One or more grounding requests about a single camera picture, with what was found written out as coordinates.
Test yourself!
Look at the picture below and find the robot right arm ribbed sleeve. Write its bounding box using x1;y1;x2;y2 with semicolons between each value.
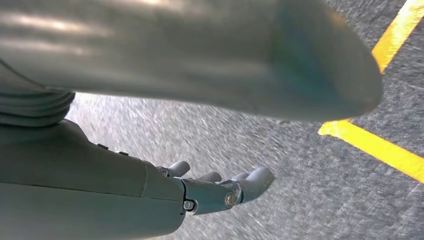
0;59;76;128

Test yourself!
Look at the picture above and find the large yellow floor tape rectangle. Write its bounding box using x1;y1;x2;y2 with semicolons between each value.
317;0;424;185

